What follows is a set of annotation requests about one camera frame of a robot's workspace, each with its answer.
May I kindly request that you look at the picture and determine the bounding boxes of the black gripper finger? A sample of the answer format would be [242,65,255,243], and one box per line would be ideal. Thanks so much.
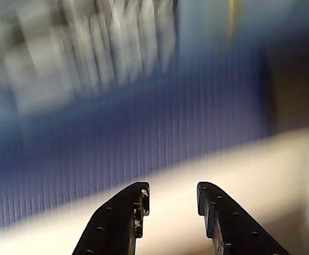
[71,181,151,255]
[196,181,292,255]

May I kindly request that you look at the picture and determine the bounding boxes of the blue toy kitchen playset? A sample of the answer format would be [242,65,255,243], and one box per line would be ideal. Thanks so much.
[0,0,309,237]

